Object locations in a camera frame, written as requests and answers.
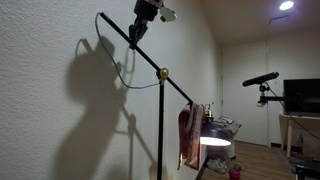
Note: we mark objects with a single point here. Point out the white shoes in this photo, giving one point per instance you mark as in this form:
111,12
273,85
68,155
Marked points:
216,165

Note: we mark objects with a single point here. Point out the red patterned cloth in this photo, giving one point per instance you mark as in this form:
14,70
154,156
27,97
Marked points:
190,136

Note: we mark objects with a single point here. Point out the black television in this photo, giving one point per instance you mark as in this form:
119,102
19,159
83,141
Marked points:
303,96

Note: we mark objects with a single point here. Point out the red bottle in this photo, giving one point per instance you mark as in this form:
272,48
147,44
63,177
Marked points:
234,173

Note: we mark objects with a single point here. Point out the grey bag pile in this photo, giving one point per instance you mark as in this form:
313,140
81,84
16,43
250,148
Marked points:
233,126

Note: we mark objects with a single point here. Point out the black stereo camera bar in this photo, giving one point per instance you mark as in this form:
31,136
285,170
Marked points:
260,79

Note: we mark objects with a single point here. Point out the black stand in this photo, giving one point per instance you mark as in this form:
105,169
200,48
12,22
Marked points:
306,170

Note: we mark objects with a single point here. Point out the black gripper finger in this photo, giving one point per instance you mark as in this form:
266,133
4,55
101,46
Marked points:
141,28
133,35

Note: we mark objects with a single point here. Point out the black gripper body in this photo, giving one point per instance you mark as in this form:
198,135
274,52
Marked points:
146,10

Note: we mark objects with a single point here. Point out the wooden table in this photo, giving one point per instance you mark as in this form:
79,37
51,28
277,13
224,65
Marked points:
300,121

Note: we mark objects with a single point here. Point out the black floor lamp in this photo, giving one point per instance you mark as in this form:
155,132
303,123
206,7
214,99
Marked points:
160,133

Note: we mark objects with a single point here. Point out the round ceiling light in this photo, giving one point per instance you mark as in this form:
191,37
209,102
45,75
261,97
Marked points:
286,5

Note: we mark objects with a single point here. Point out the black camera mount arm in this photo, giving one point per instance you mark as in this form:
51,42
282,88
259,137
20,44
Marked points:
271,99

